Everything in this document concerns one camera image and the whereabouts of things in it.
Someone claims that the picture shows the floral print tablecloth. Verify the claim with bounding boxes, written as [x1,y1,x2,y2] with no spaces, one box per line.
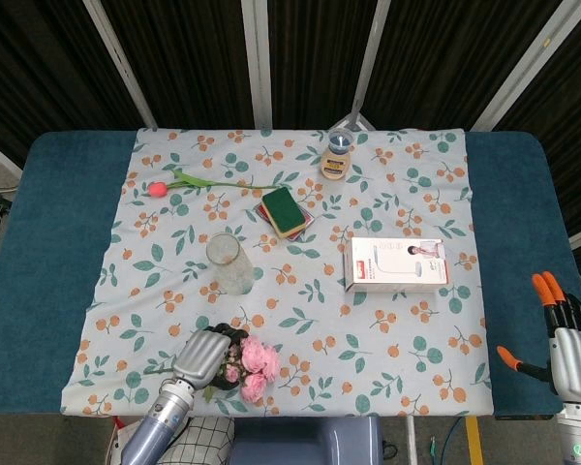
[59,127,496,419]

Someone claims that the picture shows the red white bag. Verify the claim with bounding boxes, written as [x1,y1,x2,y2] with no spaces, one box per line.
[106,415,149,465]

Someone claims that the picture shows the white desk lamp box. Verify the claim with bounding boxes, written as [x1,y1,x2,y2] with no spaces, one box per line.
[343,235,452,294]

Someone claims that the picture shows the white black checked bag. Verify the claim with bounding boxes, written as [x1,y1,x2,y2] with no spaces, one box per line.
[157,416,236,465]

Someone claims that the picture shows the single pink tulip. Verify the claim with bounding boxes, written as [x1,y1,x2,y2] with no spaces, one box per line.
[146,168,280,199]

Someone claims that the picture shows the clear textured glass vase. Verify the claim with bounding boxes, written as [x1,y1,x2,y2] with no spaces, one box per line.
[204,232,257,296]

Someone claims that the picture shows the flat red box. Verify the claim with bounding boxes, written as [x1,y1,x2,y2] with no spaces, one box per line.
[253,201,317,243]

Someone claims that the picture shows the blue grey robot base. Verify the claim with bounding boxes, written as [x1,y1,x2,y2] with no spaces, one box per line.
[229,416,384,465]

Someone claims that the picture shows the white frame post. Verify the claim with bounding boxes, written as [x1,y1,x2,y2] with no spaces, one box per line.
[240,0,274,131]
[469,0,581,133]
[81,0,159,130]
[337,0,393,132]

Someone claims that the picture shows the beige sauce bottle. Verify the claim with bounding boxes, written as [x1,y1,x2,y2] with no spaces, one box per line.
[320,128,357,183]

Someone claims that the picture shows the teal table cover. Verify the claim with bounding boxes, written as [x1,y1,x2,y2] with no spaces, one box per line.
[0,129,581,421]

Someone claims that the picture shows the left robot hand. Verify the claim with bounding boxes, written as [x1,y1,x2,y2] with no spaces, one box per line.
[172,323,251,391]

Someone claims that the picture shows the green yellow sponge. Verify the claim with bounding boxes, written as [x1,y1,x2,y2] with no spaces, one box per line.
[260,186,307,239]

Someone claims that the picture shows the pink rose bouquet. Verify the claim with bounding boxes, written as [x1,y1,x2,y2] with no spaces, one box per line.
[142,333,283,405]

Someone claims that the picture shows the green cable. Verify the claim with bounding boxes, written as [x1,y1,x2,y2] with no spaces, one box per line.
[428,416,467,465]

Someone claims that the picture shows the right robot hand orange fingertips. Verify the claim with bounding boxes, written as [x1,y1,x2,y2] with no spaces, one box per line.
[496,270,581,404]

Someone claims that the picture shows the white table leg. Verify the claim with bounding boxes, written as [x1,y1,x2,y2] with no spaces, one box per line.
[405,416,419,465]

